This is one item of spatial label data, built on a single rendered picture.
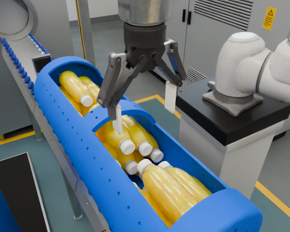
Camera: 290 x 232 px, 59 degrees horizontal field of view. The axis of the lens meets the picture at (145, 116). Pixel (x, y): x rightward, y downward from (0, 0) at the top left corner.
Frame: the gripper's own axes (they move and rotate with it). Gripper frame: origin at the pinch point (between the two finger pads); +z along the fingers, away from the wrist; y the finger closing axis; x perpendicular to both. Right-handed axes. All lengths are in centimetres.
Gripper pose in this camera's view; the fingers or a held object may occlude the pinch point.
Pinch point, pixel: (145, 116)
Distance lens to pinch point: 56.1
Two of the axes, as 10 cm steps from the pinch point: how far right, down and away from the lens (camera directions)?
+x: 5.5, 4.9, -6.8
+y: -8.3, 3.2, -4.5
